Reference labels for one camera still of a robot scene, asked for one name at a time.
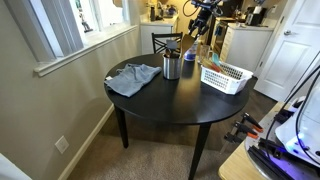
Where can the white drawer cabinet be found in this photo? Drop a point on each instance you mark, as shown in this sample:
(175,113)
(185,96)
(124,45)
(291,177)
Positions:
(246,46)

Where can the slotted wooden turner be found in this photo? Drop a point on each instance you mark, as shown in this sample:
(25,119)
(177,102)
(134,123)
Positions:
(207,64)

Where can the black coffee maker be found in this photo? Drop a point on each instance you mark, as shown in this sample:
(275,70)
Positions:
(255,15)

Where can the black spatula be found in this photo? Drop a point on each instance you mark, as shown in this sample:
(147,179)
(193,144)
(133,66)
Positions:
(171,45)

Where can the silver utensil holder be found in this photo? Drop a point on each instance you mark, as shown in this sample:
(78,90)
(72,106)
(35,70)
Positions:
(172,69)

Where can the light wooden robot table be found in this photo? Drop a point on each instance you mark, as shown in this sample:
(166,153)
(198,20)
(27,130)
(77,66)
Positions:
(236,163)

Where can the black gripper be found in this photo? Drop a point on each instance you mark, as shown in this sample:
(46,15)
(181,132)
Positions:
(205,15)

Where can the white framed window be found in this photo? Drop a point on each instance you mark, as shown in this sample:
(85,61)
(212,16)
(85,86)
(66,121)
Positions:
(60,30)

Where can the black round table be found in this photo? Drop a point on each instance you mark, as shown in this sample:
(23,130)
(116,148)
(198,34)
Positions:
(173,100)

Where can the metal base plate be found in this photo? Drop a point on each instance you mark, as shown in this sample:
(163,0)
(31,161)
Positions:
(256,160)

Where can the black aluminium rail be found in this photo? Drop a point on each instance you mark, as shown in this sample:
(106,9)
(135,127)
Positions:
(266,163)

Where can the white kitchen counter cabinet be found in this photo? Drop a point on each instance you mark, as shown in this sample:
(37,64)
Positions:
(150,36)

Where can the clear drinking glass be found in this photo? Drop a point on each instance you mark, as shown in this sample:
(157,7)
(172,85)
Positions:
(203,53)

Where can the red silicone spatula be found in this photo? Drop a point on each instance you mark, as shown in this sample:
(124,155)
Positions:
(216,68)

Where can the teal silicone spatula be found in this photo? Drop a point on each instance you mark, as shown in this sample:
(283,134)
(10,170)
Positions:
(216,59)

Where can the white wipes canister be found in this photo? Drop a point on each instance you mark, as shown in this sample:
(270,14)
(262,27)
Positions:
(192,56)

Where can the white panel door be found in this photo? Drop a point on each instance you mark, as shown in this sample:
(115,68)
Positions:
(286,60)

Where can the black wooden chair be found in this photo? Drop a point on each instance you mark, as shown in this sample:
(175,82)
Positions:
(158,41)

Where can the white wall outlet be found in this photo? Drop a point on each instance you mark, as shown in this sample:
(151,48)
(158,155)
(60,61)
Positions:
(62,144)

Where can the large wooden spoon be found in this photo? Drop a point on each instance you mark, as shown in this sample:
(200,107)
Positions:
(188,45)

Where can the blue-grey cloth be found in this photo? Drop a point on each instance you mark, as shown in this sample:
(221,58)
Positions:
(131,78)

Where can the black orange bar clamp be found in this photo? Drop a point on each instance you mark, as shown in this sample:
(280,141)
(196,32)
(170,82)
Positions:
(251,120)
(243,130)

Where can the white plastic basket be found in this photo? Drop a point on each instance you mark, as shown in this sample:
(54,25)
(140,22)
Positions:
(223,83)

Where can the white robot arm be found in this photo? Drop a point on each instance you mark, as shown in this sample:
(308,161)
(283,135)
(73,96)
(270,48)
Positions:
(300,133)

